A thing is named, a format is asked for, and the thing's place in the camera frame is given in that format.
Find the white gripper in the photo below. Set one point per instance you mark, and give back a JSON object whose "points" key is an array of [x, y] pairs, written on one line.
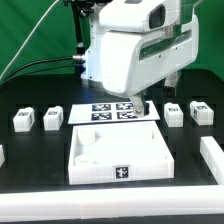
{"points": [[131, 62]]}

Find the white square tabletop tray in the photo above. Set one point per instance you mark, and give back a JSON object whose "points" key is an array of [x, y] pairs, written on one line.
{"points": [[107, 153]]}

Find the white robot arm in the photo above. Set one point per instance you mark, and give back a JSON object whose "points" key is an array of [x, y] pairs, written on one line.
{"points": [[133, 16]]}

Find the white sheet with markers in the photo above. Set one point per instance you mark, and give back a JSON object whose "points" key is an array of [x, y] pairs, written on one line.
{"points": [[108, 112]]}

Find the white block left edge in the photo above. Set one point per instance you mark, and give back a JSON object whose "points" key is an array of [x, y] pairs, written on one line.
{"points": [[2, 156]]}

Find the white right fence rail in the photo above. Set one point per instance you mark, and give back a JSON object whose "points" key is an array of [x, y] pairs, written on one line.
{"points": [[214, 157]]}

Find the white fence rail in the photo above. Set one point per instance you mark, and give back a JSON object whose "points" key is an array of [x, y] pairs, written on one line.
{"points": [[214, 157], [112, 203]]}

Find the white front fence rail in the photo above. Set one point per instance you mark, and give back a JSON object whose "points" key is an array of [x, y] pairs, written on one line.
{"points": [[112, 203]]}

